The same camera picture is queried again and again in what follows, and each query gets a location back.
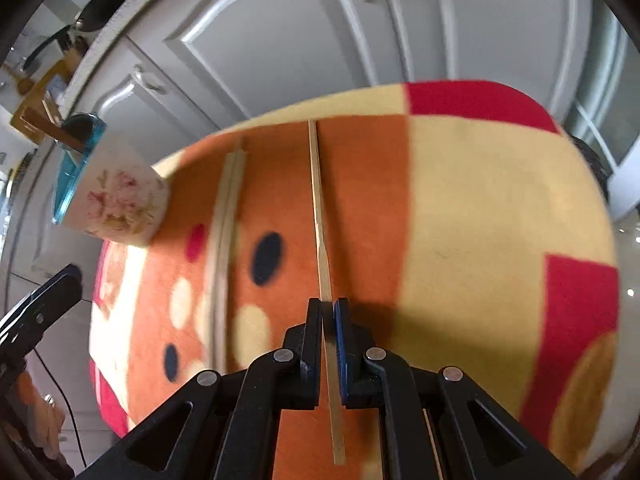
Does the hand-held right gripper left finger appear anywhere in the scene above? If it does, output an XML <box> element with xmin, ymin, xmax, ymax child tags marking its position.
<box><xmin>75</xmin><ymin>297</ymin><xmax>326</xmax><ymax>480</ymax></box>

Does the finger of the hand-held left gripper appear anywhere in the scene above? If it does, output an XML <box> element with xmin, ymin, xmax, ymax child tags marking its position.
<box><xmin>0</xmin><ymin>262</ymin><xmax>84</xmax><ymax>362</ymax></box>

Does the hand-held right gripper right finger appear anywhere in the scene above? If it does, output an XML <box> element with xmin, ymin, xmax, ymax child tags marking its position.
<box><xmin>332</xmin><ymin>297</ymin><xmax>576</xmax><ymax>480</ymax></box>

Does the white utensil holder teal rim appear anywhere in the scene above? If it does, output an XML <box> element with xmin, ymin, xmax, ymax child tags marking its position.
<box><xmin>51</xmin><ymin>112</ymin><xmax>171</xmax><ymax>249</ymax></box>

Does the light bamboo chopstick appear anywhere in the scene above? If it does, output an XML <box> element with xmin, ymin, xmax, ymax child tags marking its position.
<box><xmin>307</xmin><ymin>120</ymin><xmax>347</xmax><ymax>465</ymax></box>
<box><xmin>216</xmin><ymin>149</ymin><xmax>249</xmax><ymax>372</ymax></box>

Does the brown cardboard box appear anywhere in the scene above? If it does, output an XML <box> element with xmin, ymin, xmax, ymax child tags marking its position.
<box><xmin>10</xmin><ymin>60</ymin><xmax>77</xmax><ymax>147</ymax></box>

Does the printed fleece blanket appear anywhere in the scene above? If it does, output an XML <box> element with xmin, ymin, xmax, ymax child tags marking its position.
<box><xmin>87</xmin><ymin>80</ymin><xmax>622</xmax><ymax>480</ymax></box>

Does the grey cabinet door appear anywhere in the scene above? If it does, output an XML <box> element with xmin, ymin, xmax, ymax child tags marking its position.
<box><xmin>65</xmin><ymin>37</ymin><xmax>223</xmax><ymax>133</ymax></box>
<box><xmin>125</xmin><ymin>0</ymin><xmax>407</xmax><ymax>122</ymax></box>
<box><xmin>380</xmin><ymin>0</ymin><xmax>597</xmax><ymax>111</ymax></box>

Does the black cable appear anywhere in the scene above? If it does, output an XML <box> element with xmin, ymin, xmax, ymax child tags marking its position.
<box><xmin>31</xmin><ymin>350</ymin><xmax>90</xmax><ymax>467</ymax></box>

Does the metal cabinet handle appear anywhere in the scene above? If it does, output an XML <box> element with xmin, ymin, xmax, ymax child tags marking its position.
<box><xmin>131</xmin><ymin>65</ymin><xmax>167</xmax><ymax>95</ymax></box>

